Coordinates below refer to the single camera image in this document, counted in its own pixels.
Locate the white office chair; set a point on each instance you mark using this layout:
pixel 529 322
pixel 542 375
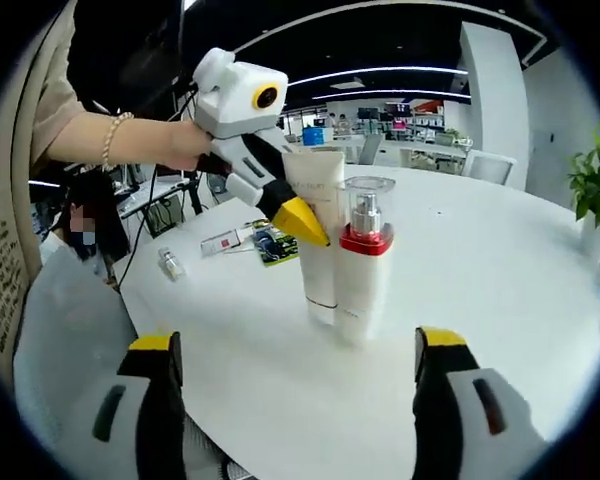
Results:
pixel 490 167

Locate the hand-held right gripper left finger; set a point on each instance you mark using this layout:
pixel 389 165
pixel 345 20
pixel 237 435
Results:
pixel 155 410

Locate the blue storage bin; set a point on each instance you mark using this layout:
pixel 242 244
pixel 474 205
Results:
pixel 316 136

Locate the black tripod stand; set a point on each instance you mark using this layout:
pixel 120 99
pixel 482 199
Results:
pixel 196 195

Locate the clear skincare sachet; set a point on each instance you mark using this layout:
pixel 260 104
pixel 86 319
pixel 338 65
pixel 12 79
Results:
pixel 240 250

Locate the person in beige shirt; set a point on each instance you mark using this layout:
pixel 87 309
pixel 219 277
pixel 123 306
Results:
pixel 10 175

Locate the potted green plant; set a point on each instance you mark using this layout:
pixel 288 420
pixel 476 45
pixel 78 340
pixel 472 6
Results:
pixel 592 190

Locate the white skincare tube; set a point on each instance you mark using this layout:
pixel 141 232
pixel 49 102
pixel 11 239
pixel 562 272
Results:
pixel 312 180

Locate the person's left hand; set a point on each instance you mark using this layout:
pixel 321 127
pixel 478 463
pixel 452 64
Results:
pixel 180 145

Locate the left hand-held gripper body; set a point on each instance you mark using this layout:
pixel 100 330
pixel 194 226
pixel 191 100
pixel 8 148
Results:
pixel 240 100

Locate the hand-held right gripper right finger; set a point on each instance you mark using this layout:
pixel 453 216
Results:
pixel 445 400

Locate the red collar pump skincare bottle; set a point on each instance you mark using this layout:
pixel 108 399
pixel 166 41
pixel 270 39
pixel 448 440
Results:
pixel 362 280

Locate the grey office chair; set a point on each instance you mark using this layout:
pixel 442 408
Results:
pixel 370 147

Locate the small clear skincare bottle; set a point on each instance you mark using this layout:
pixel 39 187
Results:
pixel 222 244

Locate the small glass skincare vial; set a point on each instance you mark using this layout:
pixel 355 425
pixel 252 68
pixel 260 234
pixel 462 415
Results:
pixel 171 265

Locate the white lab counter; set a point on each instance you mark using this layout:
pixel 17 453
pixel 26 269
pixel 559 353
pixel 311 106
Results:
pixel 415 150

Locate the green black skincare sachet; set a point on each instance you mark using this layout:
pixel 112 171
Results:
pixel 277 247

